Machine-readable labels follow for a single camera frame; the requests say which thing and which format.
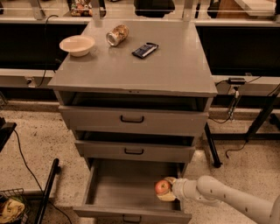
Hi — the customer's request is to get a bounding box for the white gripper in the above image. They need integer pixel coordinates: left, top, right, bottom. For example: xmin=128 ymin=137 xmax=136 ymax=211
xmin=157 ymin=177 xmax=187 ymax=202

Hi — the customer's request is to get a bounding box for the red apple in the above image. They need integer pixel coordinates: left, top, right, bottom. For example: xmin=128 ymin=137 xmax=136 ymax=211
xmin=155 ymin=179 xmax=171 ymax=195

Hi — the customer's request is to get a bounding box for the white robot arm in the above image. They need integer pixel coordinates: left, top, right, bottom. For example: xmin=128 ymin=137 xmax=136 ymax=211
xmin=155 ymin=176 xmax=280 ymax=224

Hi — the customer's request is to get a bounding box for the grey bottom drawer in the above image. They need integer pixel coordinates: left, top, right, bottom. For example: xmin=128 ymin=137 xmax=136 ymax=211
xmin=73 ymin=159 xmax=192 ymax=224

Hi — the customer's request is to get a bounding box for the grey drawer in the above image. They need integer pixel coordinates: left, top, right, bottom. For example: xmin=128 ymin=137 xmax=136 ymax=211
xmin=75 ymin=140 xmax=195 ymax=163
xmin=73 ymin=159 xmax=192 ymax=224
xmin=59 ymin=106 xmax=208 ymax=137

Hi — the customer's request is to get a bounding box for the grey top drawer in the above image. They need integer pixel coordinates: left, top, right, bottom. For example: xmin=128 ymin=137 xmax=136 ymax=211
xmin=59 ymin=106 xmax=208 ymax=137

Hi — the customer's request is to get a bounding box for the grey middle drawer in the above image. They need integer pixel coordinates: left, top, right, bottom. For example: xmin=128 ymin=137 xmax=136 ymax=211
xmin=75 ymin=140 xmax=195 ymax=163

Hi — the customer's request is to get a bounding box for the grey drawer cabinet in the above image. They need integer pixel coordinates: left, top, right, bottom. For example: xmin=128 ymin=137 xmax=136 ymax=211
xmin=47 ymin=18 xmax=219 ymax=176

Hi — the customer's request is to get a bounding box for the black table leg right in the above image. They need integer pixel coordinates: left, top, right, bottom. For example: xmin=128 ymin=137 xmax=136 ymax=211
xmin=205 ymin=123 xmax=222 ymax=168

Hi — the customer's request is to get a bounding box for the black pole lower left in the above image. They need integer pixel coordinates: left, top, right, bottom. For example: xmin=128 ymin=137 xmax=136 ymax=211
xmin=35 ymin=158 xmax=60 ymax=224

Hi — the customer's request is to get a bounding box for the black power adapter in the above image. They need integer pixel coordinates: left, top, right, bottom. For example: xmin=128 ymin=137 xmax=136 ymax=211
xmin=227 ymin=77 xmax=246 ymax=85

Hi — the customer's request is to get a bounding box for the dark blue snack bar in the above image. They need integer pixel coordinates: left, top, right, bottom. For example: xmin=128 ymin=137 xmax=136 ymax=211
xmin=132 ymin=43 xmax=158 ymax=60

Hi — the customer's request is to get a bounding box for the metal can lying down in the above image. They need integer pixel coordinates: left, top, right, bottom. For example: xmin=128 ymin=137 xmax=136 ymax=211
xmin=106 ymin=24 xmax=130 ymax=46

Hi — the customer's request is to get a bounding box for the white bowl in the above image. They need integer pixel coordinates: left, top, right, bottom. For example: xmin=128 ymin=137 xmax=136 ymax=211
xmin=59 ymin=35 xmax=95 ymax=57

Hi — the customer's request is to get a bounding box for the black object left edge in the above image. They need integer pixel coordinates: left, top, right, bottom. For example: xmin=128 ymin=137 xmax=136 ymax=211
xmin=0 ymin=117 xmax=17 ymax=152

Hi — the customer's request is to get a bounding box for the black cable on floor right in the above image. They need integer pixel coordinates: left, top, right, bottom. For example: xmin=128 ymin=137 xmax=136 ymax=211
xmin=225 ymin=129 xmax=259 ymax=159

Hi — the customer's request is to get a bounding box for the black cable on floor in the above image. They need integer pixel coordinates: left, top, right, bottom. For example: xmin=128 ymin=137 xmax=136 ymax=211
xmin=13 ymin=129 xmax=73 ymax=224
xmin=225 ymin=129 xmax=259 ymax=159

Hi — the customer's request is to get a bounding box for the wire basket with bag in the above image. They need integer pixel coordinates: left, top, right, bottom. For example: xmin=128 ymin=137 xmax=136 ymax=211
xmin=0 ymin=188 xmax=28 ymax=224

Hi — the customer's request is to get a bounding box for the black cable on floor left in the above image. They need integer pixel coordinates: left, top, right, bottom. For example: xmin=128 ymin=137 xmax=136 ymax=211
xmin=13 ymin=129 xmax=73 ymax=224

